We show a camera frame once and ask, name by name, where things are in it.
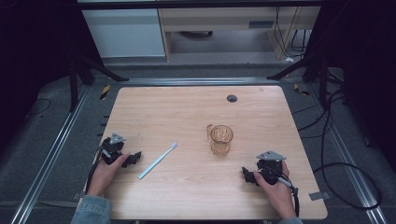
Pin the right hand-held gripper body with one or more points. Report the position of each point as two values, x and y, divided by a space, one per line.
270 168

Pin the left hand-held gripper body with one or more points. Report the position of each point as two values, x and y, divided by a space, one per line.
112 150

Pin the light blue toothbrush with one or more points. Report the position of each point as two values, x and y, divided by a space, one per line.
157 161

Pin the clear glass cup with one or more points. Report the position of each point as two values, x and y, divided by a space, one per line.
221 140

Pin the person's left hand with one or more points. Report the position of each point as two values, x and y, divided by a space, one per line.
104 175

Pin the person's right hand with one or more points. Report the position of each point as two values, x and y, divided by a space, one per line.
277 196

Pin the yellow black tape strip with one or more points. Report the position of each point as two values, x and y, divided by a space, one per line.
105 92
301 90

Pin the black metal stand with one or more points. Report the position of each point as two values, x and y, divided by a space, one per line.
322 77
73 84

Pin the white cabinet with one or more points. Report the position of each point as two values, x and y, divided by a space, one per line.
124 34

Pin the grey metal table bracket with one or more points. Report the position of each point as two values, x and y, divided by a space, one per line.
319 196

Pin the silver floor rail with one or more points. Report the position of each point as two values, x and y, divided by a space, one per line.
199 81
348 161
46 161

